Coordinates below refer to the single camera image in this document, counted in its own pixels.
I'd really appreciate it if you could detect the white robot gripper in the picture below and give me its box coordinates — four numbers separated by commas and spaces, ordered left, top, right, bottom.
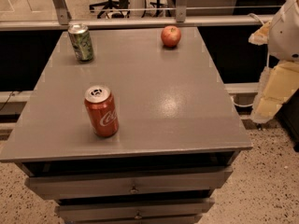
249, 0, 299, 123

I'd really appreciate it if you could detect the red coke can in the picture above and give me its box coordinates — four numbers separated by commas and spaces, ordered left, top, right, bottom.
84, 85, 119, 137

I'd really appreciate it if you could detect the green soda can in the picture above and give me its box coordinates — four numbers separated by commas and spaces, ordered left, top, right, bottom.
68, 23, 93, 63

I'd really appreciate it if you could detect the red apple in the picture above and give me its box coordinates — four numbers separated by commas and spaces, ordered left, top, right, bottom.
161, 25, 181, 48

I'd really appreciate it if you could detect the grey drawer cabinet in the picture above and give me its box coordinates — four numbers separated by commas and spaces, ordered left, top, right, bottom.
1, 28, 251, 224

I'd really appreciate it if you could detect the top grey drawer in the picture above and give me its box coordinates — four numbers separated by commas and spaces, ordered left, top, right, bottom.
25, 166, 233, 200

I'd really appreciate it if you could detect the grey drawer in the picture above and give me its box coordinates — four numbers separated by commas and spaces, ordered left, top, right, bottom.
25, 166, 233, 200
57, 198, 214, 222

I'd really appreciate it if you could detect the metal window rail frame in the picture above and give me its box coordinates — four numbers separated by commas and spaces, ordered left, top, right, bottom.
0, 0, 286, 31

